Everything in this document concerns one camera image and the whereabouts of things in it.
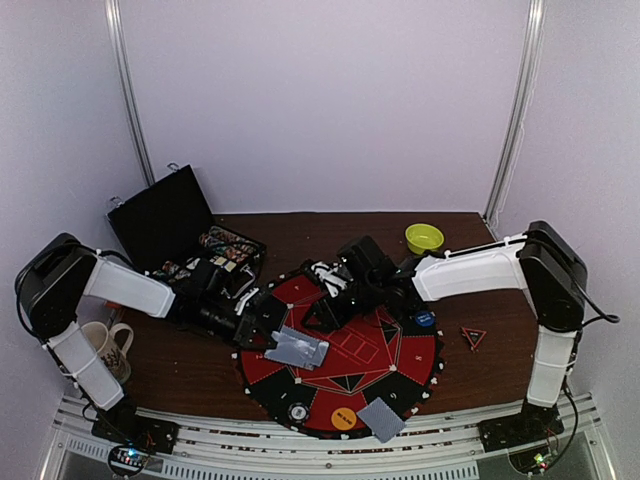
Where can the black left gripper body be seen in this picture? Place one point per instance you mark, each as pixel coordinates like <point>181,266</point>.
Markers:
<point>216,325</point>

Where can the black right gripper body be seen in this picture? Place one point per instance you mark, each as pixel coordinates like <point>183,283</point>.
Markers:
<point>332,307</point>

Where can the blue small blind button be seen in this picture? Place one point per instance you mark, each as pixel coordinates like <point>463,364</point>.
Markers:
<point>424,319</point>

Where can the grey playing card deck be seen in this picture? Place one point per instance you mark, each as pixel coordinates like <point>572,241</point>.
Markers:
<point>297,349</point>

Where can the orange big blind button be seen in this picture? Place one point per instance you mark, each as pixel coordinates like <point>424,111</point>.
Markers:
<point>343,419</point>

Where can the black poker chip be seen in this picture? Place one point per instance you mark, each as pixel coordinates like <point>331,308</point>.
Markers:
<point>298,413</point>

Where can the dealt blue-backed playing cards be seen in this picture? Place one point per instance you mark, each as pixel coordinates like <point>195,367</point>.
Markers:
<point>383,422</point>

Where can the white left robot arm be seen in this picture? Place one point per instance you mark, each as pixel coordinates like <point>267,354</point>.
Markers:
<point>50,288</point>

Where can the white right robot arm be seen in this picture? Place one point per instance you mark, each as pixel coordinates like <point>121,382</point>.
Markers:
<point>538,261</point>

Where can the top row poker chips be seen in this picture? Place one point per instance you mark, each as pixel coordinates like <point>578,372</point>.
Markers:
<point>230,245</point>

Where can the green plastic bowl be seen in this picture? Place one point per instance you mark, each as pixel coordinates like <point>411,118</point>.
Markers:
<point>421,238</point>

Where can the round red black poker mat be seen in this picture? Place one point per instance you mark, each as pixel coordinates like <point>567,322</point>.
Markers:
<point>374,356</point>

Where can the black poker chip case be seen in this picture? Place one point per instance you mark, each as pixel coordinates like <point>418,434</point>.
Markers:
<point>159,228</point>

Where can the white ceramic mug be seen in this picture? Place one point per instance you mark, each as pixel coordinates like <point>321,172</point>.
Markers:
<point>103,340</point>

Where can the red black triangle token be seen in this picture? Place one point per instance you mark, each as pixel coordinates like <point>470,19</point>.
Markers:
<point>474,337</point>

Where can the aluminium front rail frame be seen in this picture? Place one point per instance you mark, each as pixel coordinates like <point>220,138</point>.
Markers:
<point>436,446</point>

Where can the right aluminium corner post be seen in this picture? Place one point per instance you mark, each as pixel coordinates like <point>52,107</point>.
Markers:
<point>524,90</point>

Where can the aluminium corner post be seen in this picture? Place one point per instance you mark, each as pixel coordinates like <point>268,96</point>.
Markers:
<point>116,32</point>
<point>524,90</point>

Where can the left aluminium corner post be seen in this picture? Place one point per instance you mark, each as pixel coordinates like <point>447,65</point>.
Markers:
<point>116,32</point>

